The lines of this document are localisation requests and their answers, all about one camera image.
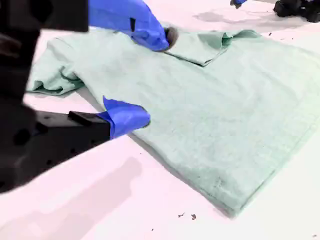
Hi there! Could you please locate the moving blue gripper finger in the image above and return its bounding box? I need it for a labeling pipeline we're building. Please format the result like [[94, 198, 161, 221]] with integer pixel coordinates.
[[229, 0, 249, 9], [88, 0, 180, 53]]

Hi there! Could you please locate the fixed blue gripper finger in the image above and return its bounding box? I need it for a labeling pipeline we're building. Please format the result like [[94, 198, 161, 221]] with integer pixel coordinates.
[[32, 95, 152, 173]]

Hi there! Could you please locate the pale green T-shirt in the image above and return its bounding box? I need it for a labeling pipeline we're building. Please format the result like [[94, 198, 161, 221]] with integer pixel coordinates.
[[26, 29, 320, 219]]

